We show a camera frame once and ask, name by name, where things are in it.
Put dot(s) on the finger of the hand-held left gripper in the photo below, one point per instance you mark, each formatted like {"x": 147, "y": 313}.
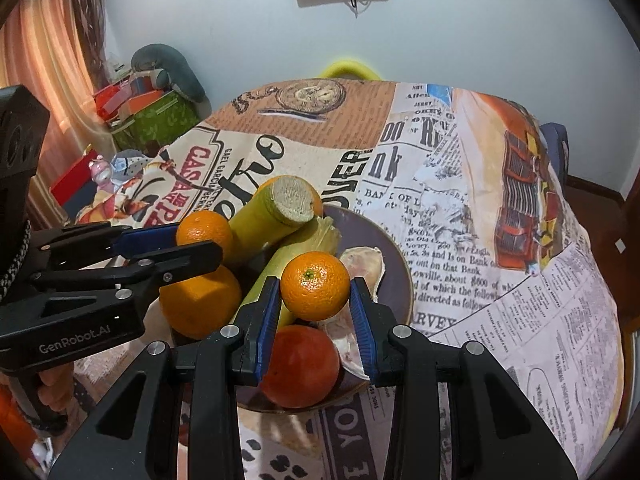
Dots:
{"x": 185, "y": 260}
{"x": 145, "y": 239}

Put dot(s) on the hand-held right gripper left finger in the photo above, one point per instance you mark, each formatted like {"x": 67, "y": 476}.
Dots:
{"x": 267, "y": 320}

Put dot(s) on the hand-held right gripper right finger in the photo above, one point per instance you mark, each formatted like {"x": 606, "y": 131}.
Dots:
{"x": 362, "y": 325}

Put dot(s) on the small mandarin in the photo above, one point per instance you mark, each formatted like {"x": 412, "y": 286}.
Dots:
{"x": 202, "y": 232}

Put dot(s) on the large orange with sticker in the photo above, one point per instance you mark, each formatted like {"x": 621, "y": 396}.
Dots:
{"x": 205, "y": 307}

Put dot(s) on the purple plate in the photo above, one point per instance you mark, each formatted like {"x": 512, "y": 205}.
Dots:
{"x": 395, "y": 280}

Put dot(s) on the red tomato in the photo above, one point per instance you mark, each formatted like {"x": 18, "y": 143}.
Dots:
{"x": 300, "y": 365}

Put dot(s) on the tiny mandarin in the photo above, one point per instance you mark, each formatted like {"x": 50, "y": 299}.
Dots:
{"x": 315, "y": 285}

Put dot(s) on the peeled citrus fruit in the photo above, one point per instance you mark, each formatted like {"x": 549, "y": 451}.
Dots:
{"x": 365, "y": 265}

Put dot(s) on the yellow corn cob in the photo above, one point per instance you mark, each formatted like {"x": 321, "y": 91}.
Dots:
{"x": 295, "y": 257}

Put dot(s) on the yellow-green sugarcane piece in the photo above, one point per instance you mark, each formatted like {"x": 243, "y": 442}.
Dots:
{"x": 260, "y": 222}

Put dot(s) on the large plain orange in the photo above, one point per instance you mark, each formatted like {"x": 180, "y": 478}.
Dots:
{"x": 312, "y": 200}

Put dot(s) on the person's left hand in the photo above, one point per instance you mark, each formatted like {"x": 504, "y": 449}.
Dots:
{"x": 55, "y": 385}

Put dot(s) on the pink toy figure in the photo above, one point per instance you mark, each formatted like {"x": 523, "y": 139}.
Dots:
{"x": 100, "y": 170}

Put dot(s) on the flat red box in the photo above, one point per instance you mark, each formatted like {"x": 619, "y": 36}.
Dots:
{"x": 75, "y": 182}

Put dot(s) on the green patterned box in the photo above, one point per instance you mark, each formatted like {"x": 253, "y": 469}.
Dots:
{"x": 160, "y": 120}

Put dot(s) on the orange flat box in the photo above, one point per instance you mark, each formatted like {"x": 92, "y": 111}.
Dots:
{"x": 142, "y": 102}

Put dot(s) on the red gift boxes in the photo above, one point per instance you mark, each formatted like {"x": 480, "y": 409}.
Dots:
{"x": 112, "y": 100}

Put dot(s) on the printed newspaper-pattern tablecloth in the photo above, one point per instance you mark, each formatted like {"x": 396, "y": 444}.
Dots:
{"x": 500, "y": 285}

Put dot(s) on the orange curtain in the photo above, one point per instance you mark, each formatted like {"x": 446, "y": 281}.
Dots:
{"x": 45, "y": 45}

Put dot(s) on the yellow chair back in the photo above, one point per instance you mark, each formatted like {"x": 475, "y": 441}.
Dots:
{"x": 349, "y": 67}

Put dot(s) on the dark blue chair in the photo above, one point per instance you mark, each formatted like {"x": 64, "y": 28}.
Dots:
{"x": 555, "y": 150}

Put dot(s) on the small white floor object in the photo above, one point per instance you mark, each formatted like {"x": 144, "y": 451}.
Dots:
{"x": 620, "y": 245}

